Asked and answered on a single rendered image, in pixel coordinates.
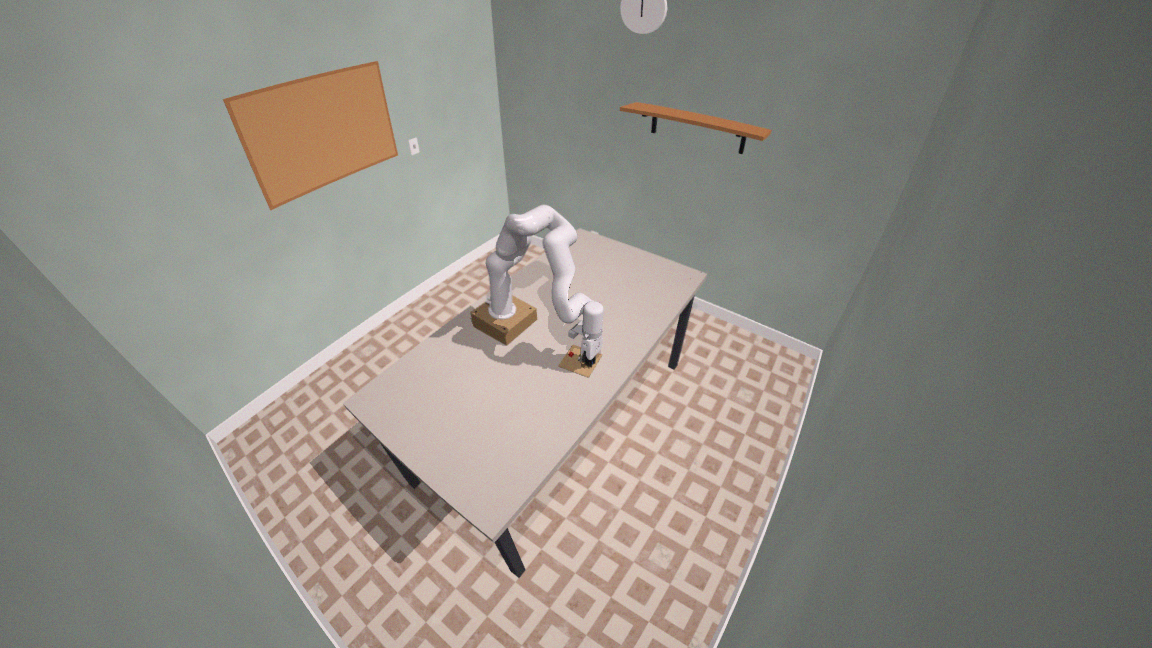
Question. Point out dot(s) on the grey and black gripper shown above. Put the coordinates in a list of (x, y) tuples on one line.
[(589, 348)]

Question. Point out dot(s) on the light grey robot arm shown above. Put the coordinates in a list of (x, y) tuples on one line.
[(510, 250)]

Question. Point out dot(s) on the tan square mat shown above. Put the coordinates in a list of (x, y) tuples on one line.
[(572, 363)]

